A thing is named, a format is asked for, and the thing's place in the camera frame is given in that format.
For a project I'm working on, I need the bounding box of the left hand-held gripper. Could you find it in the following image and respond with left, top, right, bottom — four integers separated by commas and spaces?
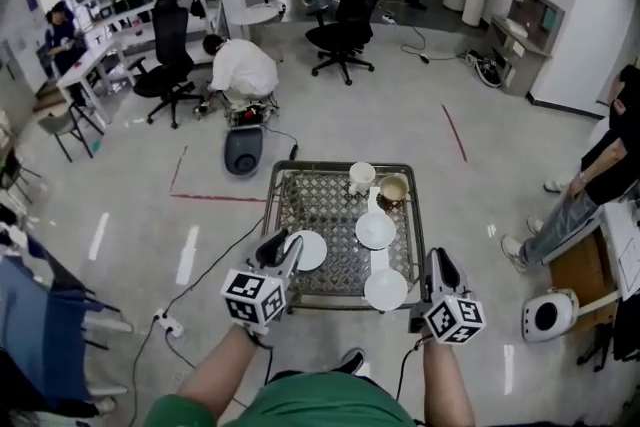
221, 228, 305, 335

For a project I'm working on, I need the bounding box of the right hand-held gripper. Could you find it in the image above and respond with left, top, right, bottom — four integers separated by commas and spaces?
408, 247, 487, 345

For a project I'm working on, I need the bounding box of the white plate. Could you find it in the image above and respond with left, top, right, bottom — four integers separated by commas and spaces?
363, 268, 409, 311
354, 211, 397, 250
283, 229, 329, 272

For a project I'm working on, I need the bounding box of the person's right forearm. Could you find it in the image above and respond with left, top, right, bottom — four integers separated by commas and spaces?
422, 337, 476, 427

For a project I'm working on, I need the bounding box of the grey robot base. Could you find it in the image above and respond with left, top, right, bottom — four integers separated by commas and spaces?
223, 124, 265, 176

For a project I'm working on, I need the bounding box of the person's left forearm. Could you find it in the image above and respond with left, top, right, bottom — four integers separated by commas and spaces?
177, 324, 259, 421

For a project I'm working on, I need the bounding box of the glass lattice side table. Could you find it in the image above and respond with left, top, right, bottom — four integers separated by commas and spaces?
261, 159, 426, 314

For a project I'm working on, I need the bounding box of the angled red floor tape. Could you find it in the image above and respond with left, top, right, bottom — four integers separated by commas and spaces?
168, 145, 269, 205

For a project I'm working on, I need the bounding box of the white round device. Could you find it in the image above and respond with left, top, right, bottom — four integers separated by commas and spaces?
522, 287, 581, 344

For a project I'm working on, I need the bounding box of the brown bowl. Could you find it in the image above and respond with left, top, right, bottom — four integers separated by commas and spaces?
377, 173, 410, 209

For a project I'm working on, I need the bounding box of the white mug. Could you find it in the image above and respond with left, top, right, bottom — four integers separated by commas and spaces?
348, 161, 377, 195

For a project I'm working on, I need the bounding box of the person's right shoe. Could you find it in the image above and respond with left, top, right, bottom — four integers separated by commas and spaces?
342, 348, 366, 376

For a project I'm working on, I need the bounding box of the white power strip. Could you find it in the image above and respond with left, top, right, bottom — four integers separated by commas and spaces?
152, 308, 185, 339

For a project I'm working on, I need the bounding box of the wooden cabinet with white top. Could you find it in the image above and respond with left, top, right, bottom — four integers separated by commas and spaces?
542, 199, 640, 331

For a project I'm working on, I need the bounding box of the straight red floor tape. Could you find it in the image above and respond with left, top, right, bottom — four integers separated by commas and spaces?
440, 103, 469, 164

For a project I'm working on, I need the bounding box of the disassembled robot part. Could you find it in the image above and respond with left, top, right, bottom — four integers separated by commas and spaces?
224, 97, 281, 126

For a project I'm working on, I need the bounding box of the person's green shirt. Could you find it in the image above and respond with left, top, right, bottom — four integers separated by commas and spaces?
142, 370, 426, 427

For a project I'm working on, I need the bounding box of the black swivel chair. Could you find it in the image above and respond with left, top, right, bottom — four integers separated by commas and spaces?
577, 299, 640, 374

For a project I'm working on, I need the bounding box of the blue cloth cover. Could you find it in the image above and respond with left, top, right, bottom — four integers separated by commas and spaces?
0, 234, 109, 409

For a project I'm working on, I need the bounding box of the round white table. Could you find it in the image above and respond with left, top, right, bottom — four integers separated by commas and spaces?
232, 2, 287, 64

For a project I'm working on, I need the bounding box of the black mesh office chair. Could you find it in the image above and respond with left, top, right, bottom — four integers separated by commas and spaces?
132, 0, 206, 130

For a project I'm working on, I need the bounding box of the grey chair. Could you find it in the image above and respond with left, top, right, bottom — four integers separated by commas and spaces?
37, 102, 106, 164

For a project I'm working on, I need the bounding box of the white desk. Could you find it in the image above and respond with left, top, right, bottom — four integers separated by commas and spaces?
55, 37, 136, 126

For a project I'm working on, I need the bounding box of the black folding chair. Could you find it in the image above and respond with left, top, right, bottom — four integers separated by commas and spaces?
0, 149, 44, 204

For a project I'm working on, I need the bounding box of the black floor cable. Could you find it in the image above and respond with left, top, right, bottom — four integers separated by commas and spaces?
162, 214, 269, 316

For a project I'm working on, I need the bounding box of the black power adapter cable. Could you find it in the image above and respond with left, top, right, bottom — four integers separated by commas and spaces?
262, 124, 301, 161

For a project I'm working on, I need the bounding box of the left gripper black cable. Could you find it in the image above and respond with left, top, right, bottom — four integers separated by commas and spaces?
249, 329, 274, 386

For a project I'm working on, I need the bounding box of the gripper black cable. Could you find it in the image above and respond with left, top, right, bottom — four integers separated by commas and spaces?
396, 337, 431, 404
249, 329, 274, 386

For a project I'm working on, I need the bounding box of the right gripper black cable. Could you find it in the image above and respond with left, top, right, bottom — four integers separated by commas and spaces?
396, 337, 431, 404

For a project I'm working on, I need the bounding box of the black power strip cable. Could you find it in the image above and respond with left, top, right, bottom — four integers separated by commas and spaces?
127, 317, 166, 416

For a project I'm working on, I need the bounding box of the coiled hose bundle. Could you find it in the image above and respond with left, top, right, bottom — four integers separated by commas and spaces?
464, 47, 516, 89

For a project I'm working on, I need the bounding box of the black extension cable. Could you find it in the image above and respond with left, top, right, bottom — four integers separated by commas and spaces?
382, 0, 474, 66

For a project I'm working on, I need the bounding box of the grey wall cabinet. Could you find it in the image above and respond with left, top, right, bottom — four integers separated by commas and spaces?
487, 0, 566, 99

